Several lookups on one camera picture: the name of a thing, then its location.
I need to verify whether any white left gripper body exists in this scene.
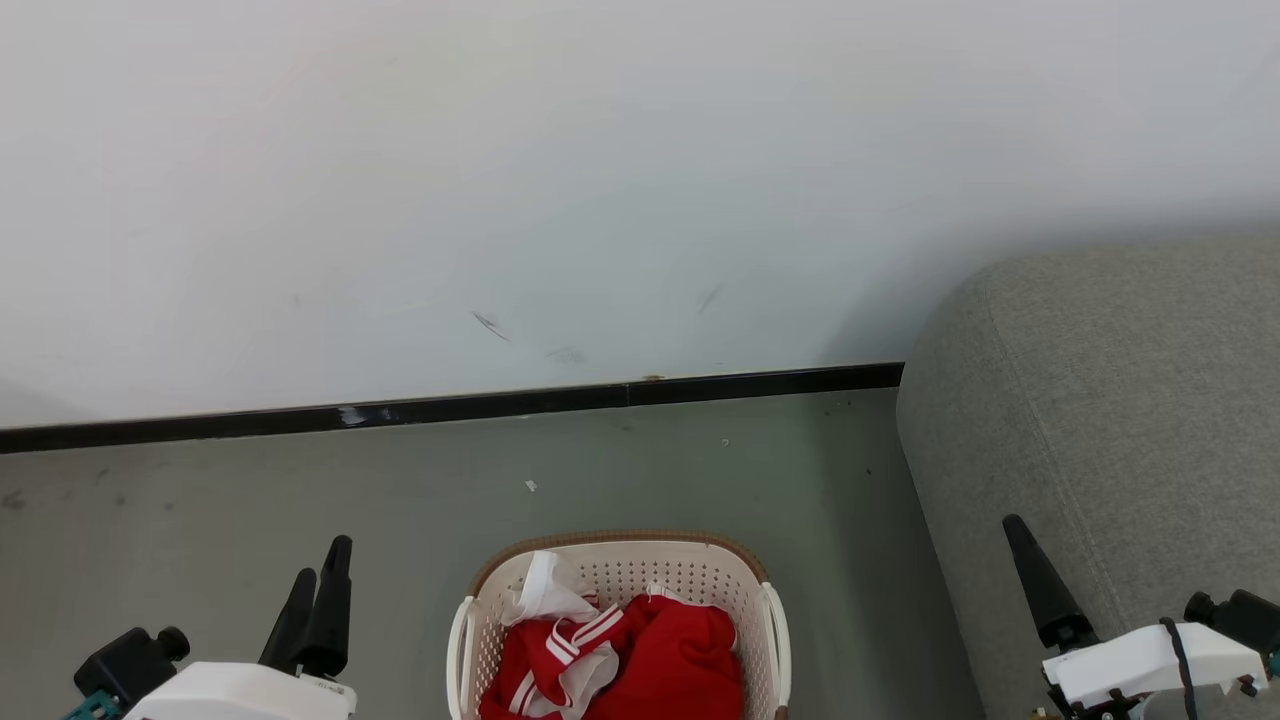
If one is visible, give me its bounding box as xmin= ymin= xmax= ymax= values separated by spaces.
xmin=125 ymin=660 xmax=358 ymax=720

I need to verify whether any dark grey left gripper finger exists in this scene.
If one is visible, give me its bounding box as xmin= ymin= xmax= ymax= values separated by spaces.
xmin=296 ymin=535 xmax=353 ymax=679
xmin=260 ymin=568 xmax=317 ymax=673

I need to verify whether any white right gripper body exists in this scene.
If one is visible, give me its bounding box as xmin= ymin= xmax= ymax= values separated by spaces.
xmin=1042 ymin=622 xmax=1269 ymax=719

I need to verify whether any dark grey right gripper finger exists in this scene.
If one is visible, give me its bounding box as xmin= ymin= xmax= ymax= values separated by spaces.
xmin=1003 ymin=515 xmax=1099 ymax=651

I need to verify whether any red garment with white stripes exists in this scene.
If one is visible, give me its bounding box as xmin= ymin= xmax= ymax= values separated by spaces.
xmin=480 ymin=593 xmax=746 ymax=720

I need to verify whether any grey fabric sofa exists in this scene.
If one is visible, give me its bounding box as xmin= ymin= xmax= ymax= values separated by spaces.
xmin=897 ymin=240 xmax=1280 ymax=720

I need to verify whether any black baseboard strip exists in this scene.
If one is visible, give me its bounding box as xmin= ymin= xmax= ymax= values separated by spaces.
xmin=0 ymin=362 xmax=906 ymax=454

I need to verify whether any white laundry basket brown rim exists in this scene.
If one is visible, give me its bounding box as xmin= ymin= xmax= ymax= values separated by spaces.
xmin=447 ymin=530 xmax=791 ymax=720

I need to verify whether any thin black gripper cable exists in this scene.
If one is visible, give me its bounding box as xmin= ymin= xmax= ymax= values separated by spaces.
xmin=1160 ymin=618 xmax=1198 ymax=696

